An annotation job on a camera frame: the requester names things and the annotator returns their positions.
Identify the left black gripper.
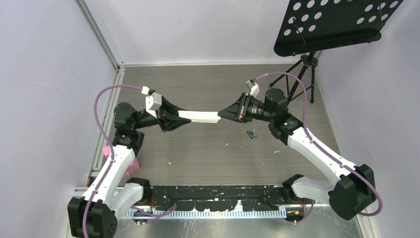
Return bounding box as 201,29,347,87
133,97,191,132

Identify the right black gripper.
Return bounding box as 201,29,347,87
218,93,274,124

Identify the white silver prism bar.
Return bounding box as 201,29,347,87
177,111,221,123

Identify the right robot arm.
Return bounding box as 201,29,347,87
218,89,377,220

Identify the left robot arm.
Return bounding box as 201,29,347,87
67,98,191,238

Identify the dark green battery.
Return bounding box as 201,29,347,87
247,131,254,139

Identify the blue purple battery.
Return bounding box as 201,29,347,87
249,130,257,138

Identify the pink metronome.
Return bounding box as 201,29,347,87
106,145,140,178

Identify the black tripod stand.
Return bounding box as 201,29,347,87
269,52,318,104

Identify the black perforated music stand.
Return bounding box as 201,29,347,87
273,0,402,57

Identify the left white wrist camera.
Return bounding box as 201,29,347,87
141,86,162,118

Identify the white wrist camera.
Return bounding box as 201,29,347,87
141,86,162,118
246,78,260,97

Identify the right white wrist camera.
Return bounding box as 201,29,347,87
246,78,260,97

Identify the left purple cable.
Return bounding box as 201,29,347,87
82,84,145,238

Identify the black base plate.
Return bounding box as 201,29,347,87
139,185,298,212

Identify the white slotted cable duct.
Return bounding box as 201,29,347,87
124,209,288,220

